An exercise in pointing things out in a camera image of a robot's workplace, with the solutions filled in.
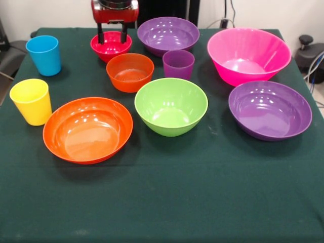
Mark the purple plastic cup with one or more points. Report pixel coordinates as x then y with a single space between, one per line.
177 71

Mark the dark green table cloth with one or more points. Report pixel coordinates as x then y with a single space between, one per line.
162 189

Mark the blue plastic cup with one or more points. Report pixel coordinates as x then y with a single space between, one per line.
46 63

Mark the black equipment with knob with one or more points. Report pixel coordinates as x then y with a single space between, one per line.
307 58

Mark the purple bowl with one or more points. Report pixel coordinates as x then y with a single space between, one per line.
268 116
168 38

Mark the green bowl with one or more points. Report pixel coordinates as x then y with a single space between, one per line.
169 124

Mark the small orange bowl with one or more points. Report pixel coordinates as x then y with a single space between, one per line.
126 84

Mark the black chair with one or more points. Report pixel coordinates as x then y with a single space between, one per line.
11 58

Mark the large pink bowl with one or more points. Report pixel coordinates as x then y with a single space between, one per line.
248 73

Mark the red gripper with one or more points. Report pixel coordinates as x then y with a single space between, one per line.
115 15

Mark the small red bowl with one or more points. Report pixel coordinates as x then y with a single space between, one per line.
111 51

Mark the large orange bowl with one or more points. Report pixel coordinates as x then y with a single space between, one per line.
86 131

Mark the yellow plastic cup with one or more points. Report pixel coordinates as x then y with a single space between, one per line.
31 111

